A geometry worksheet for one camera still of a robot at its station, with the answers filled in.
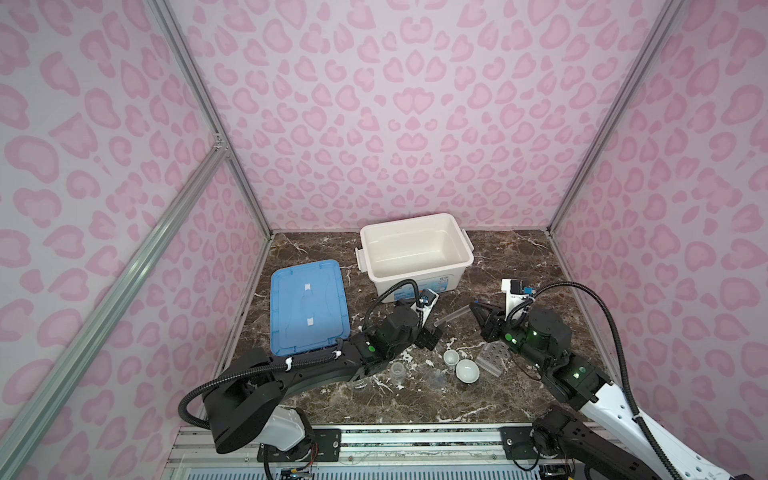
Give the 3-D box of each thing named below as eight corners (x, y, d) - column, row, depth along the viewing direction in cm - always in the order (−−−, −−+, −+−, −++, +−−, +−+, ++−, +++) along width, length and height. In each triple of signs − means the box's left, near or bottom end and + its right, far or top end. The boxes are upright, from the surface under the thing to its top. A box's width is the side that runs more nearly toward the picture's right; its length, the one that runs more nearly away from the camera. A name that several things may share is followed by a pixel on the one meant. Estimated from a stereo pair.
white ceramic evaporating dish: (457, 383, 85) (458, 380, 83) (454, 362, 88) (455, 359, 87) (479, 383, 85) (481, 380, 83) (475, 362, 88) (477, 359, 87)
